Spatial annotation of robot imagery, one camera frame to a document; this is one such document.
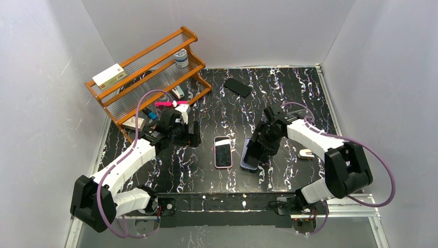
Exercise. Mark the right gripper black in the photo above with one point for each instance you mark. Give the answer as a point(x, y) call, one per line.
point(261, 144)

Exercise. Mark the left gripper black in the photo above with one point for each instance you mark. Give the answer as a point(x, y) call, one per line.
point(191, 136)

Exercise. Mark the lilac phone case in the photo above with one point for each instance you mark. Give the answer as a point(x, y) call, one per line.
point(246, 161)

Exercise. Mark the purple phone black screen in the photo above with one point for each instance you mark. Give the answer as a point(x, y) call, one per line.
point(223, 153)

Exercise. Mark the pink phone case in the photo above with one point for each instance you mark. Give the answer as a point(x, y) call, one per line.
point(215, 154)

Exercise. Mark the dark teal phone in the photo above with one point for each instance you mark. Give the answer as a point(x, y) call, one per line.
point(252, 155)

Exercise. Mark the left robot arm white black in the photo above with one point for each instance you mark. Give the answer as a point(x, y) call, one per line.
point(98, 200)

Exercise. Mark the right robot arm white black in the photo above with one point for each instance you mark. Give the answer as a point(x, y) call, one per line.
point(345, 164)

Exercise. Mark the clear magsafe phone case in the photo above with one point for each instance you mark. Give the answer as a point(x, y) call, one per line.
point(303, 113)

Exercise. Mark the black phone case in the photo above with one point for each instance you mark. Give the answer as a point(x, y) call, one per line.
point(237, 87)

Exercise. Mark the blue black marker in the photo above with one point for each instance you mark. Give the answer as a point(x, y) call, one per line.
point(148, 112)

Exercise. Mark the white teal stapler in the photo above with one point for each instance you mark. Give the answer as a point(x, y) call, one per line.
point(178, 92)

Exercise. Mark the beige staples box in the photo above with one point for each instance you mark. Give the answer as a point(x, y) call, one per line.
point(134, 123)

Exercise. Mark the orange wooden shelf rack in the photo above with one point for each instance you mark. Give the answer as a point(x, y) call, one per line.
point(151, 69)

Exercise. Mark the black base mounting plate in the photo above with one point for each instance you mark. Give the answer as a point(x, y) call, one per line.
point(238, 209)

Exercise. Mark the white blue round jar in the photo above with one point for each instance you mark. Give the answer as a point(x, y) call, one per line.
point(181, 58)

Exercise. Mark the white cardboard box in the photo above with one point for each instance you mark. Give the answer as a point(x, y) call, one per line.
point(109, 77)

